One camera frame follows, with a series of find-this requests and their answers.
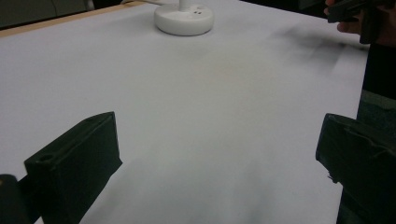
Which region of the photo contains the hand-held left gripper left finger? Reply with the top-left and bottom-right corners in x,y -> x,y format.
23,111 -> 123,224

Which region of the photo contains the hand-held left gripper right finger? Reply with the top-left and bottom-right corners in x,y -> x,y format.
315,113 -> 396,224

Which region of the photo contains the white round lamp base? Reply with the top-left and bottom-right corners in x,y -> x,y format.
153,0 -> 215,36

